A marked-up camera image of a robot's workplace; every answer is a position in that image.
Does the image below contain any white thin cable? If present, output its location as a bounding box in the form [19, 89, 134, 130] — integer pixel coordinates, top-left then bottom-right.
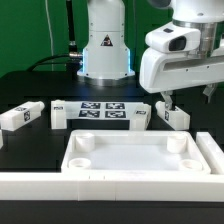
[44, 0, 55, 72]

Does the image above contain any white front fence bar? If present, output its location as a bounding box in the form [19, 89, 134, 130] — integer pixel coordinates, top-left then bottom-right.
[0, 173, 224, 202]

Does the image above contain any white right fence bar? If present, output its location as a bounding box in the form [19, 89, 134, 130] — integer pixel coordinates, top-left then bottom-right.
[196, 132, 224, 175]

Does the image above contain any white fiducial marker sheet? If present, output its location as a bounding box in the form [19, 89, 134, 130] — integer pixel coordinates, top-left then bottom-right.
[65, 101, 140, 120]

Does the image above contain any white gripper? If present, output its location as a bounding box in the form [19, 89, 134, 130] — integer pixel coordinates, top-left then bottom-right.
[139, 21, 224, 110]

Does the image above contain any black cable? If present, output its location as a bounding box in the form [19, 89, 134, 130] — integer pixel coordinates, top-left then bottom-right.
[26, 0, 84, 72]

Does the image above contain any white desk top tray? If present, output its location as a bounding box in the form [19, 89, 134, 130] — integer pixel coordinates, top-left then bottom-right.
[61, 130, 211, 175]

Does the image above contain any white fence bar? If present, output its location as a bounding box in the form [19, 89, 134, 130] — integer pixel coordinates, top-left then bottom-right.
[0, 173, 224, 202]
[196, 132, 224, 175]

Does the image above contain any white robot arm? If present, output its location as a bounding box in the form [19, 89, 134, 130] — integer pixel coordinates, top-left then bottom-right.
[78, 0, 224, 106]

